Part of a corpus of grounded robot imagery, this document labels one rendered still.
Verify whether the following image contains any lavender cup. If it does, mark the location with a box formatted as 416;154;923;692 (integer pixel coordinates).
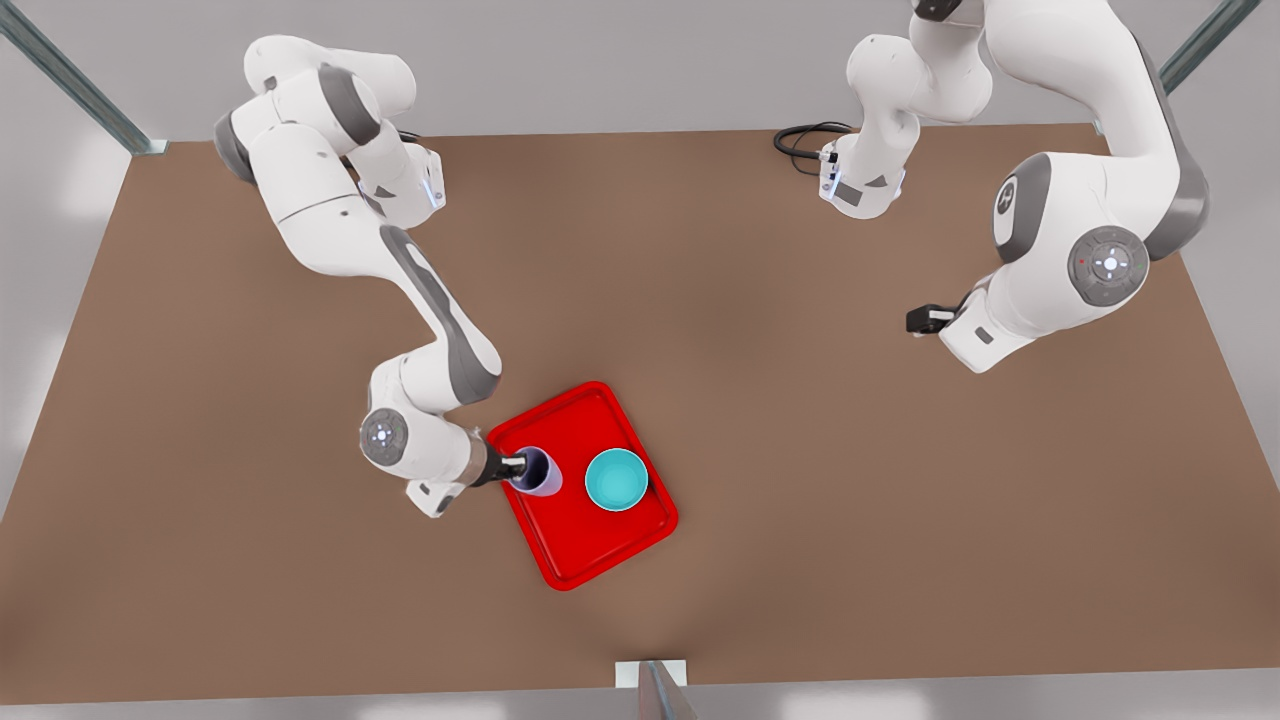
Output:
513;447;564;498

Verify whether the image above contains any red plastic tray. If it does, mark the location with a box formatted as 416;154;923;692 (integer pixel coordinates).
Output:
486;381;680;592

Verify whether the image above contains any teal bowl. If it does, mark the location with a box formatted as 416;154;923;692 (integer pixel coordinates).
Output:
584;448;650;513

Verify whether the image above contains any black cable loop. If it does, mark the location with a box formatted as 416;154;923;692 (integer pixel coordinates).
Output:
773;122;854;179

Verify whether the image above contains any silver frame post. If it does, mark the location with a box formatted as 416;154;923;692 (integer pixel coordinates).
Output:
1092;0;1263;136
0;0;169;157
615;659;700;720

